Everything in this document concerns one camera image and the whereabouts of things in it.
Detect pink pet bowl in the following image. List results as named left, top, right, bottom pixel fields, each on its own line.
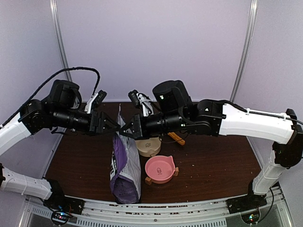
left=145, top=155, right=179, bottom=185

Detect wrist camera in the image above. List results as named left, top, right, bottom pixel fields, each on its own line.
left=128, top=90, right=154, bottom=117
left=84, top=90, right=107, bottom=114

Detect cream pet bowl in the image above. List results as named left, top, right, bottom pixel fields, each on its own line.
left=135, top=137, right=161, bottom=157

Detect yellow plastic scoop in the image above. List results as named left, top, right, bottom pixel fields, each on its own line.
left=168, top=132, right=185, bottom=146

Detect right aluminium frame post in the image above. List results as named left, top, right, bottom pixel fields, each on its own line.
left=230, top=0, right=258, bottom=102

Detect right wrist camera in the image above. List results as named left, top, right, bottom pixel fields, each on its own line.
left=128, top=90, right=154, bottom=117

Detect left aluminium frame post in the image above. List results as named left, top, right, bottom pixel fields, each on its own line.
left=49, top=0, right=69, bottom=69

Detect aluminium front rail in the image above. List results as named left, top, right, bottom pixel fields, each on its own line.
left=25, top=186, right=288, bottom=227

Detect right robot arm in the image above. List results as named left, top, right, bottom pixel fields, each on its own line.
left=119, top=80, right=303, bottom=209

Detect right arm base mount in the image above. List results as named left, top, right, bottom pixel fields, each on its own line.
left=226, top=181, right=267, bottom=226

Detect left black cable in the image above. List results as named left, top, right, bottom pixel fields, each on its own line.
left=0, top=67, right=100, bottom=128

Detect aluminium frame post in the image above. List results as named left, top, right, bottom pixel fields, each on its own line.
left=230, top=0, right=258, bottom=102
left=49, top=0, right=69, bottom=69

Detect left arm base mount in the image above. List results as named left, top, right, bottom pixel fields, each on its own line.
left=41, top=179, right=85, bottom=227

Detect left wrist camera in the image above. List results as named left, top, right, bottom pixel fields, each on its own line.
left=84, top=90, right=107, bottom=114

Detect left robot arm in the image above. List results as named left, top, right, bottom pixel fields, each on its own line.
left=0, top=80, right=120, bottom=210

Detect purple puppy food bag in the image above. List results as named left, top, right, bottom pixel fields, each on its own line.
left=109, top=103, right=143, bottom=204

